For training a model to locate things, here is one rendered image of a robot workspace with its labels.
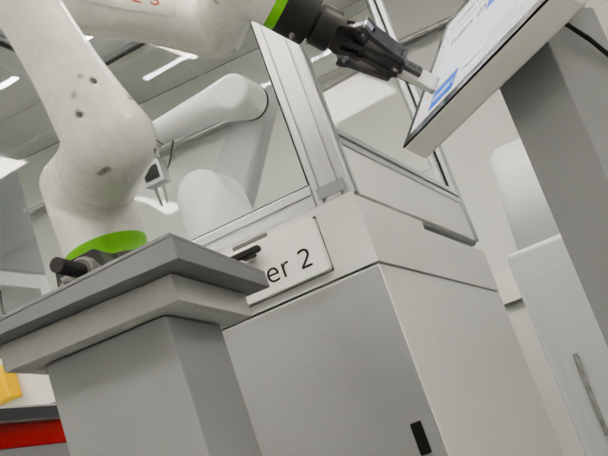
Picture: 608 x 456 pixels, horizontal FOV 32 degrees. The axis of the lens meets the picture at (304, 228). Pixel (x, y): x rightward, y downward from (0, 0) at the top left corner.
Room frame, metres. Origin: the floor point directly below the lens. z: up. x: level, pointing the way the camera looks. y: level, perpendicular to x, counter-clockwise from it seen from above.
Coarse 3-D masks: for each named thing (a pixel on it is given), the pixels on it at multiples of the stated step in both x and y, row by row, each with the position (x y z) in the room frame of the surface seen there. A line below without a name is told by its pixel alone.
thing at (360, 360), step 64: (256, 320) 2.05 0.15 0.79; (320, 320) 2.01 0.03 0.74; (384, 320) 1.97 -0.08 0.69; (448, 320) 2.27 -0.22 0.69; (256, 384) 2.07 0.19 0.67; (320, 384) 2.02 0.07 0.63; (384, 384) 1.98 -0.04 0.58; (448, 384) 2.11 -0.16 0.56; (512, 384) 2.61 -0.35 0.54; (320, 448) 2.04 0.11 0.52; (384, 448) 2.00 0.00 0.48; (448, 448) 1.97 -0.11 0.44; (512, 448) 2.39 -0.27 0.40
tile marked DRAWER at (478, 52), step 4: (488, 36) 1.62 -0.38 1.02; (484, 40) 1.64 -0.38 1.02; (480, 44) 1.65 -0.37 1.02; (484, 44) 1.62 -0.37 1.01; (476, 48) 1.66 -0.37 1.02; (480, 48) 1.64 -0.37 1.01; (484, 48) 1.62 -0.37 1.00; (472, 52) 1.67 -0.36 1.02; (476, 52) 1.65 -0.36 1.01; (480, 52) 1.63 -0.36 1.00; (468, 56) 1.69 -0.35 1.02; (472, 56) 1.66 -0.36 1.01; (476, 56) 1.64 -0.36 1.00; (480, 56) 1.62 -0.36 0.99; (464, 60) 1.70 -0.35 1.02; (468, 60) 1.68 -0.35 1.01; (472, 60) 1.65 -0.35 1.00; (476, 60) 1.63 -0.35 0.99; (464, 64) 1.69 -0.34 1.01; (468, 64) 1.67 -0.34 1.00; (472, 64) 1.64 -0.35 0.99; (464, 68) 1.68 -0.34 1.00; (468, 68) 1.66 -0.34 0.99; (460, 72) 1.70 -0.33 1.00; (464, 72) 1.67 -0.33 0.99; (460, 76) 1.69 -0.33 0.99
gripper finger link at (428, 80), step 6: (402, 72) 1.72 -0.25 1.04; (408, 72) 1.72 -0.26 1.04; (426, 72) 1.74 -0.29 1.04; (408, 78) 1.73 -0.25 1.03; (414, 78) 1.73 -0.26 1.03; (420, 78) 1.73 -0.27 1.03; (426, 78) 1.74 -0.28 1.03; (432, 78) 1.74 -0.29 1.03; (438, 78) 1.75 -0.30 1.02; (420, 84) 1.74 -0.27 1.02; (426, 84) 1.74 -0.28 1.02; (432, 84) 1.74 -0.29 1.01; (432, 90) 1.74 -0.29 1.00
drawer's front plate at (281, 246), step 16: (304, 224) 1.98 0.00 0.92; (272, 240) 2.00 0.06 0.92; (288, 240) 1.99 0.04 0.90; (304, 240) 1.98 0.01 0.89; (320, 240) 1.98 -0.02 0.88; (256, 256) 2.02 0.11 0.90; (272, 256) 2.01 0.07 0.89; (288, 256) 2.00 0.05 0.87; (304, 256) 1.98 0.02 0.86; (320, 256) 1.97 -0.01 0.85; (272, 272) 2.01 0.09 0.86; (288, 272) 2.00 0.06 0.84; (304, 272) 1.99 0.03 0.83; (320, 272) 1.98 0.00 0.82; (272, 288) 2.01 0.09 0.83; (288, 288) 2.01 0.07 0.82
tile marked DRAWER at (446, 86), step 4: (452, 72) 1.74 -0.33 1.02; (456, 72) 1.72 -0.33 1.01; (452, 76) 1.73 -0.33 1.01; (448, 80) 1.75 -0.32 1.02; (452, 80) 1.72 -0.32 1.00; (444, 84) 1.76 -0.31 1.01; (448, 84) 1.74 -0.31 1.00; (440, 88) 1.78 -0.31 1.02; (444, 88) 1.75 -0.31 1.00; (448, 88) 1.73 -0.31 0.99; (436, 92) 1.79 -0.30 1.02; (440, 92) 1.77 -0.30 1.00; (444, 92) 1.74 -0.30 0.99; (436, 96) 1.78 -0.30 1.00; (440, 96) 1.76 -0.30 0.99; (432, 100) 1.79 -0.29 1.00; (436, 100) 1.77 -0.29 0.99; (432, 104) 1.78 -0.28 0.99
